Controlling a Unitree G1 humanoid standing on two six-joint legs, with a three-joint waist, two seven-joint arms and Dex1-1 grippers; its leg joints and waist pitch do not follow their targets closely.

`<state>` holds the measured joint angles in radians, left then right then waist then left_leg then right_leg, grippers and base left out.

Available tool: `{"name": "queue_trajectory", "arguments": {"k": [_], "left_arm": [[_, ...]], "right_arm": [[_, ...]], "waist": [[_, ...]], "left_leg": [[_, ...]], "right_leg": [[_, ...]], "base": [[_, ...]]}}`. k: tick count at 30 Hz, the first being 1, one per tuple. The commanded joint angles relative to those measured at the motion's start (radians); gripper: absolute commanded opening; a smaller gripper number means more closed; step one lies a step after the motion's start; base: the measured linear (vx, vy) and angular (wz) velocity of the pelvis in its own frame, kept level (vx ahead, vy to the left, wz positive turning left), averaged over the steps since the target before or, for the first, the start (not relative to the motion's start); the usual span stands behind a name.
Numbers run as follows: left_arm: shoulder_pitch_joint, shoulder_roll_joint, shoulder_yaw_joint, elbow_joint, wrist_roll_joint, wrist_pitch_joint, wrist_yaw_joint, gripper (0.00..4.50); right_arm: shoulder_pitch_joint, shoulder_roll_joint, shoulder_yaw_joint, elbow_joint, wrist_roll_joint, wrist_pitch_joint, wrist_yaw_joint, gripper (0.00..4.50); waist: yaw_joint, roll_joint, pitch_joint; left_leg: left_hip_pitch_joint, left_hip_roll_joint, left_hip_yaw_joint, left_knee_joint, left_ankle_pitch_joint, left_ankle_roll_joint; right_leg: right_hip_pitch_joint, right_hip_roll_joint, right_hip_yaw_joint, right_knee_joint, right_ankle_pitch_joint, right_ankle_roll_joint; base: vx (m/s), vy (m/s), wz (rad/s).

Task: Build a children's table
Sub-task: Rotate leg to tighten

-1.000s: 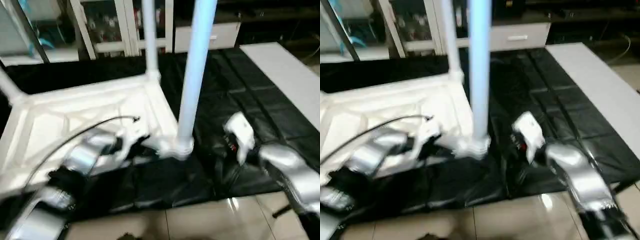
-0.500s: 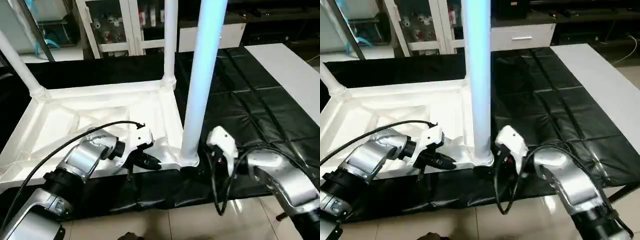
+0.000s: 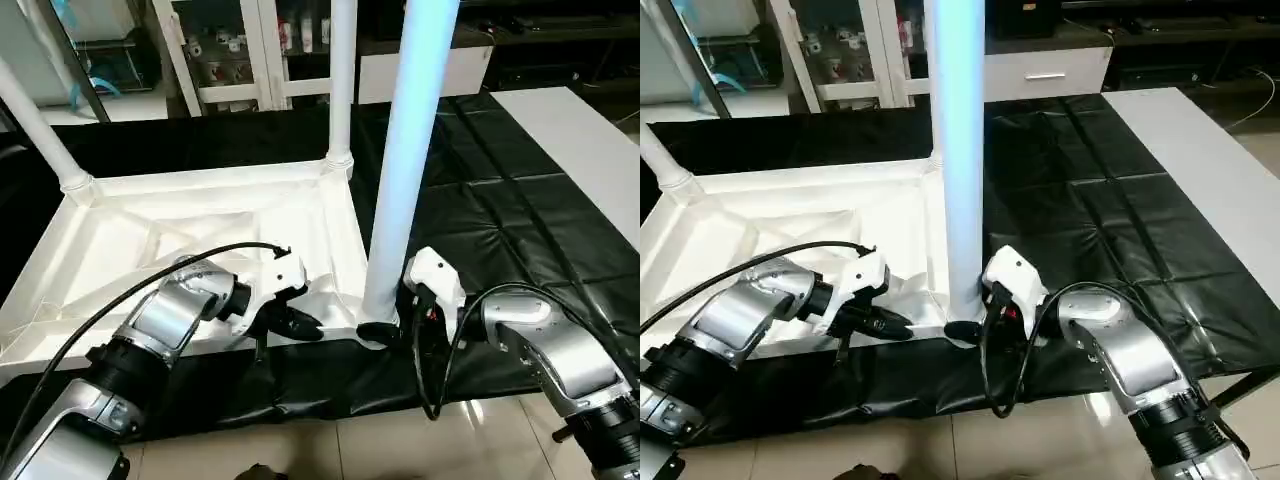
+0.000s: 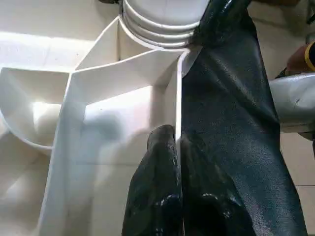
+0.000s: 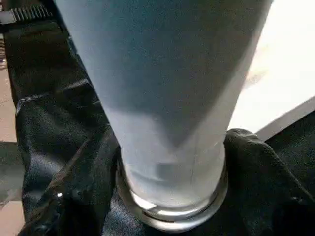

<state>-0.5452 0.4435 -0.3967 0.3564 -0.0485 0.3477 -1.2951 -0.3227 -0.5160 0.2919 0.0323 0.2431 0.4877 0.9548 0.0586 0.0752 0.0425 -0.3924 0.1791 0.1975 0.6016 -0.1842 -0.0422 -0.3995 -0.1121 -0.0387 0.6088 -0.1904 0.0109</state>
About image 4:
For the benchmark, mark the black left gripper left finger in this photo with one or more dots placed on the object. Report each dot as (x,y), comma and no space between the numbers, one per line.
(155,191)

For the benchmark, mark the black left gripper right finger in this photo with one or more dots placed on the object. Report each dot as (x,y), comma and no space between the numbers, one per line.
(211,196)

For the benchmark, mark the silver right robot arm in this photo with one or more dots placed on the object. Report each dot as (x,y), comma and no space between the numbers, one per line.
(295,101)

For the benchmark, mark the black work mat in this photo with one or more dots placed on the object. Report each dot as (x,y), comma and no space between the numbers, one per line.
(231,113)

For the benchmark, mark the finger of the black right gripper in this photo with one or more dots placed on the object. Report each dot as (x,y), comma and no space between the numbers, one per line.
(109,2)
(224,19)

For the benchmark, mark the white plastic table top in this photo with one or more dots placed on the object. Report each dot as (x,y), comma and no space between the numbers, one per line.
(49,73)

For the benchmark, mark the white plastic table leg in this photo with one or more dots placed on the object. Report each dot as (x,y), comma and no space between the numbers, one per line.
(165,19)

